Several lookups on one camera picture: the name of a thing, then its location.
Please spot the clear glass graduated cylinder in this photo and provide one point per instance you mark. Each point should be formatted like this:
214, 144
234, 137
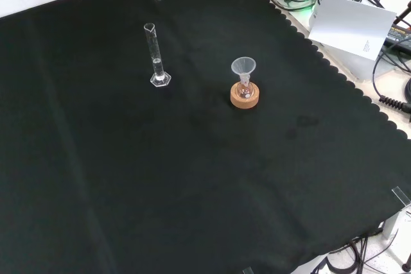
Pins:
159, 80

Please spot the clear plastic funnel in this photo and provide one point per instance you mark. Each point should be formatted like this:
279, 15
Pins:
243, 66

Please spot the small round-bottom glass flask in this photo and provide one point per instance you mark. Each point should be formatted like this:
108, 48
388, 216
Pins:
246, 91

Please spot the black bench cloth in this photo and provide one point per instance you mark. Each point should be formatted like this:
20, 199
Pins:
160, 158

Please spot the black tripod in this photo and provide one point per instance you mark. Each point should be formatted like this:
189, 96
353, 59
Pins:
403, 14

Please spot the black power adapter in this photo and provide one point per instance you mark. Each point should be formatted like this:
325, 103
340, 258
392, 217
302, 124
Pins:
399, 35

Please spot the clear tape piece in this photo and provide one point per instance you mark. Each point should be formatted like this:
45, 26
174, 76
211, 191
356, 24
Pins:
401, 195
248, 270

